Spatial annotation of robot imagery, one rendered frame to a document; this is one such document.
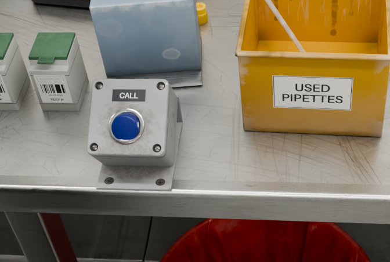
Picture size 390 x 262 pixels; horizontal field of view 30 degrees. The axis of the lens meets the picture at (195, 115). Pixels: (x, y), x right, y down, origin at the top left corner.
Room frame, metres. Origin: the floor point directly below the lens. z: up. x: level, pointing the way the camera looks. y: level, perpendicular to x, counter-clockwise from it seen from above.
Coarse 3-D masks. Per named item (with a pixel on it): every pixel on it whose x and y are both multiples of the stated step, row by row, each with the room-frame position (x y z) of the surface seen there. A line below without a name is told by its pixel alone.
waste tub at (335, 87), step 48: (288, 0) 0.59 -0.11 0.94; (336, 0) 0.58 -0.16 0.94; (384, 0) 0.54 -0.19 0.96; (240, 48) 0.49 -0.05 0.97; (288, 48) 0.58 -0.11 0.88; (336, 48) 0.57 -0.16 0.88; (384, 48) 0.49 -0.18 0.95; (288, 96) 0.47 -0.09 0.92; (336, 96) 0.46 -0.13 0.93; (384, 96) 0.45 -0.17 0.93
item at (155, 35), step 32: (96, 0) 0.59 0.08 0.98; (128, 0) 0.58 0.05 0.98; (160, 0) 0.57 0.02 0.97; (192, 0) 0.57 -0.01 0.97; (96, 32) 0.58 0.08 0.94; (128, 32) 0.57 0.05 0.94; (160, 32) 0.57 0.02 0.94; (192, 32) 0.57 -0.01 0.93; (128, 64) 0.57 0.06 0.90; (160, 64) 0.57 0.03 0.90; (192, 64) 0.57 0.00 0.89
